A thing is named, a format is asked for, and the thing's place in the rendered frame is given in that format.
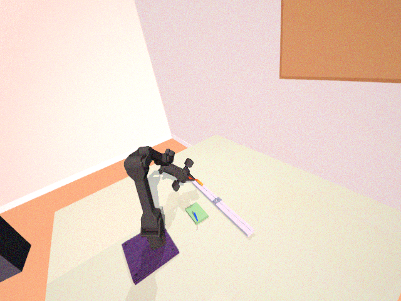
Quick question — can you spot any light green tray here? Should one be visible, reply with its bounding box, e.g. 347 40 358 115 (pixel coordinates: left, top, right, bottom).
185 203 209 225

